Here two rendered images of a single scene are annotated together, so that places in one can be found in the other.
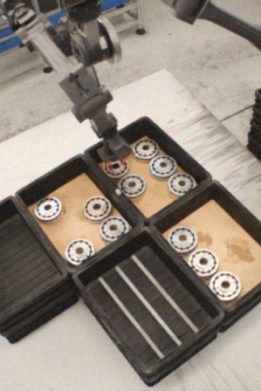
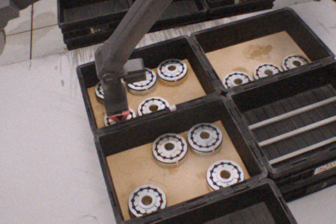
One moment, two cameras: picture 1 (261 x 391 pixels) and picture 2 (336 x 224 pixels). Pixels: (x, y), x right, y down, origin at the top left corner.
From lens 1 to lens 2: 1.12 m
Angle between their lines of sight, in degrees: 44
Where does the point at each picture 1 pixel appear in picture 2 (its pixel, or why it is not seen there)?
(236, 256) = (263, 55)
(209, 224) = (223, 65)
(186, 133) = not seen: hidden behind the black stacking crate
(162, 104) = (35, 83)
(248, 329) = not seen: hidden behind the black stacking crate
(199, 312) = (315, 93)
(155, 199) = (176, 98)
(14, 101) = not seen: outside the picture
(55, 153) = (32, 205)
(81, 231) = (191, 175)
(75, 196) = (137, 172)
